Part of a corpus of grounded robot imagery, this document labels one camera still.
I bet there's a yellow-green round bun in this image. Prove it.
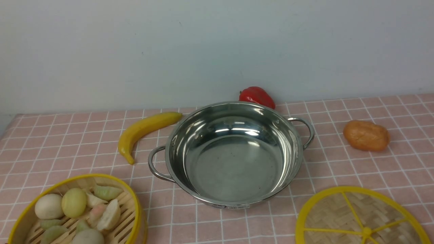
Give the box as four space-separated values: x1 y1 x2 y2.
61 187 87 218

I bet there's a red bell pepper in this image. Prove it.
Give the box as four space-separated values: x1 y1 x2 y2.
239 86 276 109

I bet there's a green dumpling lower left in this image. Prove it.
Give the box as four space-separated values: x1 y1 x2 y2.
41 225 68 244

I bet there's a white round bun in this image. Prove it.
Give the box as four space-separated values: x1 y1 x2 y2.
35 194 64 220

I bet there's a bamboo steamer basket yellow rim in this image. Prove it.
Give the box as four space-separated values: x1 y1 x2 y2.
8 174 147 244

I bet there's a white bun at bottom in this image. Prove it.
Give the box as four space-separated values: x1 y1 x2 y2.
72 229 104 244

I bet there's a yellow plastic banana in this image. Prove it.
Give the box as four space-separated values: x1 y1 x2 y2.
118 112 183 165

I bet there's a cream folded dumpling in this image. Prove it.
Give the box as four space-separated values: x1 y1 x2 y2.
96 198 121 231

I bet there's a pale green dumpling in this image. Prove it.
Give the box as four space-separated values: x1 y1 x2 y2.
94 185 123 201

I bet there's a pink checkered tablecloth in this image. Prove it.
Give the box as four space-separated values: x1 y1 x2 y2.
0 93 434 244

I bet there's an orange-brown bread roll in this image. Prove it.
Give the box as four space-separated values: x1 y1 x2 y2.
343 120 391 151

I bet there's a stainless steel two-handled pot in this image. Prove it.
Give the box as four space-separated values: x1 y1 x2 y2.
148 101 316 209

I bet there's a woven bamboo steamer lid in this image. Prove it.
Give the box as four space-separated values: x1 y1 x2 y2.
295 186 431 244

